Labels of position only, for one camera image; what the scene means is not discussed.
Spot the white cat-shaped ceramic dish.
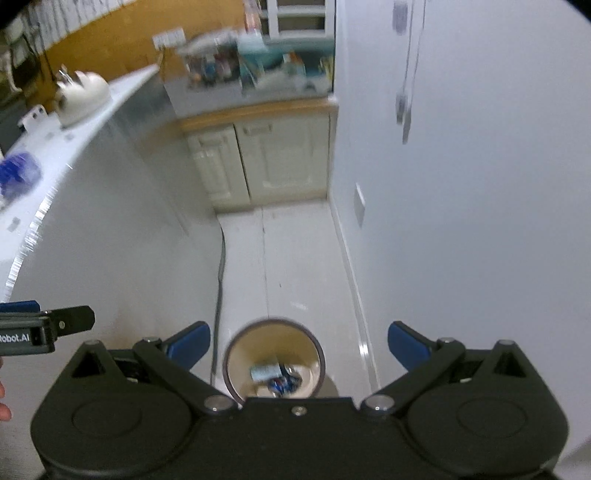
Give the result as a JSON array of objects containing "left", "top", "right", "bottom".
[{"left": 53, "top": 65, "right": 111, "bottom": 128}]

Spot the white table with hearts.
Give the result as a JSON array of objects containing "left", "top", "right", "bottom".
[{"left": 1, "top": 66, "right": 224, "bottom": 479}]

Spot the cream floor cabinet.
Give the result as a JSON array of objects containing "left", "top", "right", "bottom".
[{"left": 181, "top": 99, "right": 339, "bottom": 212}]

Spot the light blue plastic wrapper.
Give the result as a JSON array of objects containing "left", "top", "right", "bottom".
[{"left": 249, "top": 362, "right": 283, "bottom": 383}]

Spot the crushed blue soda can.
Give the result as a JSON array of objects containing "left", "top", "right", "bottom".
[{"left": 267, "top": 364, "right": 303, "bottom": 398}]

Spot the blue snack bag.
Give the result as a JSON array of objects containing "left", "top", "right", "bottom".
[{"left": 0, "top": 152, "right": 42, "bottom": 201}]

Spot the round brown-rim trash bin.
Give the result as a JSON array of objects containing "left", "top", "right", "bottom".
[{"left": 221, "top": 318, "right": 325, "bottom": 404}]

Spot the person's hand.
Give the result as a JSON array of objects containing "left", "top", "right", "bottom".
[{"left": 0, "top": 381, "right": 12, "bottom": 422}]

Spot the white small appliance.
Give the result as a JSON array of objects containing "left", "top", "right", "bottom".
[{"left": 17, "top": 104, "right": 47, "bottom": 132}]

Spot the low white wall socket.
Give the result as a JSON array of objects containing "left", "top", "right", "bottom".
[{"left": 353, "top": 183, "right": 366, "bottom": 228}]

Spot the black floor cable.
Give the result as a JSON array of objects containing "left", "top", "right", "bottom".
[{"left": 209, "top": 221, "right": 228, "bottom": 384}]

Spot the hanging white charger cable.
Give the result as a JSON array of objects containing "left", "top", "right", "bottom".
[{"left": 392, "top": 0, "right": 429, "bottom": 145}]

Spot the pink-label plastic bottle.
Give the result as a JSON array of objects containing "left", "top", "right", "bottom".
[{"left": 242, "top": 0, "right": 262, "bottom": 34}]

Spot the white drawer organizer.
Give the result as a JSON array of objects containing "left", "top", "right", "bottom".
[{"left": 259, "top": 0, "right": 337, "bottom": 39}]

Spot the clear plastic storage box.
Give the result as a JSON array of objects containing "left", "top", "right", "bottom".
[{"left": 176, "top": 29, "right": 240, "bottom": 89}]

